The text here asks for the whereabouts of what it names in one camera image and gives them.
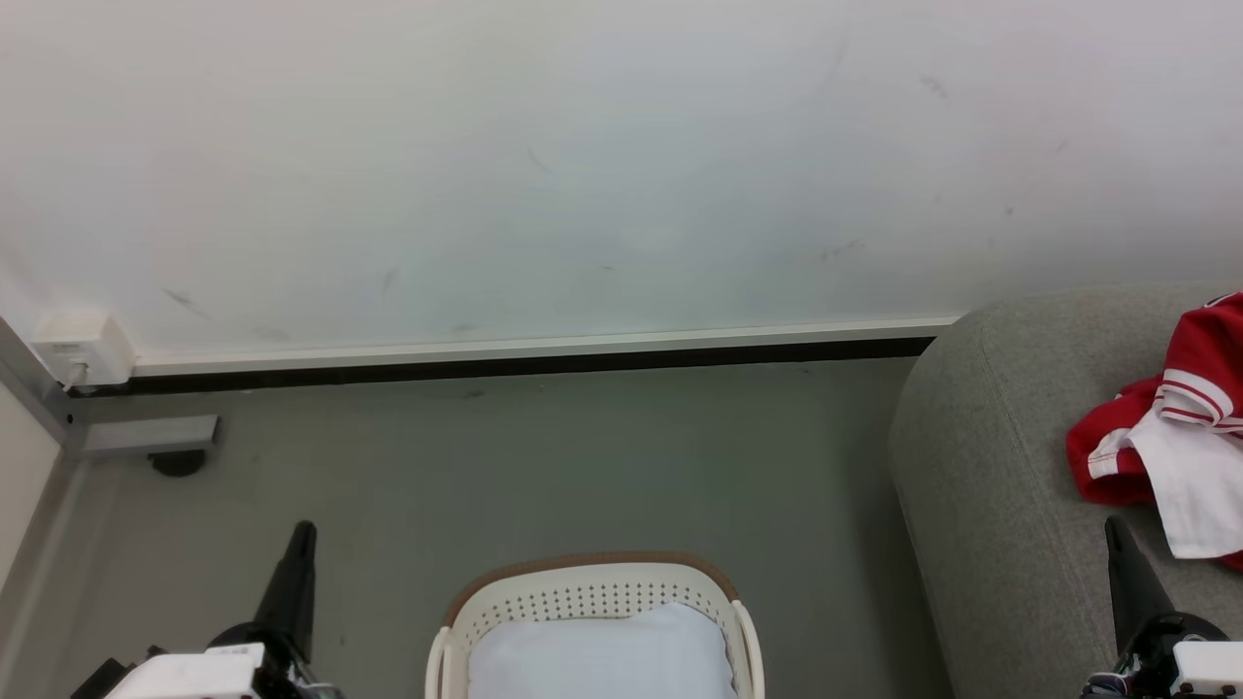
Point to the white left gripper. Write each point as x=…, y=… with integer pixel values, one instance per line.
x=189, y=675

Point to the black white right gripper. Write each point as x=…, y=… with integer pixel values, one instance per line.
x=1180, y=660

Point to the red jersey with black print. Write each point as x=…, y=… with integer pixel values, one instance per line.
x=1209, y=354

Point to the white perforated laundry basket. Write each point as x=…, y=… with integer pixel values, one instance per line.
x=583, y=587

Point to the grey fabric sofa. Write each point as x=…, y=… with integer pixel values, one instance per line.
x=991, y=437

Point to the beige partition panel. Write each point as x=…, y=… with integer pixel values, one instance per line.
x=24, y=476

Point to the white cloth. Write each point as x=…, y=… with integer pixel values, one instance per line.
x=602, y=655

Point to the white and black baseboard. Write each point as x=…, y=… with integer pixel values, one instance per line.
x=534, y=351

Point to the black round frame foot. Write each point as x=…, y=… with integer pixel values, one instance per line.
x=178, y=462

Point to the white wall socket box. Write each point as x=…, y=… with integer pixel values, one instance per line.
x=83, y=348

